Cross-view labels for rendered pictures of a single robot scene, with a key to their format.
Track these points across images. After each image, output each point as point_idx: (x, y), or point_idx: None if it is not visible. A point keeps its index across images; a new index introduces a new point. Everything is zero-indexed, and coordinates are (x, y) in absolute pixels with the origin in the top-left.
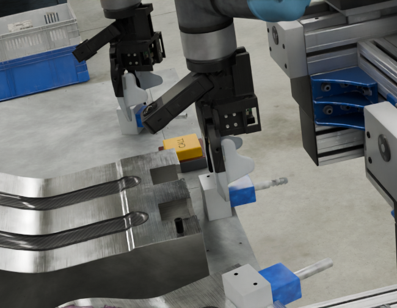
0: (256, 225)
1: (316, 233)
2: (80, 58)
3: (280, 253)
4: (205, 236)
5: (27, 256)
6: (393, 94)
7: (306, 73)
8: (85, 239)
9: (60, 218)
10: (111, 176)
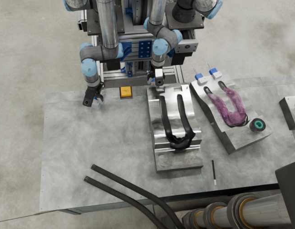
0: (15, 119)
1: (30, 101)
2: (91, 105)
3: (36, 114)
4: None
5: (189, 117)
6: (140, 40)
7: None
8: (184, 106)
9: (172, 112)
10: (156, 102)
